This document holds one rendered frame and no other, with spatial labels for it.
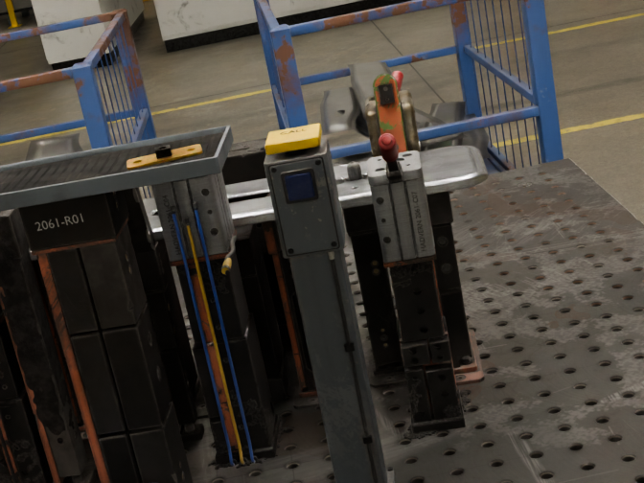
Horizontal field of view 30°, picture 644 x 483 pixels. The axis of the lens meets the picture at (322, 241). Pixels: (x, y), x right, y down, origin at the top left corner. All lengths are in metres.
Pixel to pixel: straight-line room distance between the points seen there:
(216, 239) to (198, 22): 8.13
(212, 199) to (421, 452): 0.42
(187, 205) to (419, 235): 0.29
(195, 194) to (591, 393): 0.59
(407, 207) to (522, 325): 0.45
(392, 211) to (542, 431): 0.34
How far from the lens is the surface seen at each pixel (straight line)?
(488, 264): 2.13
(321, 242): 1.33
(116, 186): 1.30
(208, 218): 1.50
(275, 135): 1.34
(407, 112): 1.80
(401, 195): 1.48
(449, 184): 1.60
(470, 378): 1.72
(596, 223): 2.25
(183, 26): 9.61
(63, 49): 9.69
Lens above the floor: 1.47
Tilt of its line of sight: 19 degrees down
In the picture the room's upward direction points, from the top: 11 degrees counter-clockwise
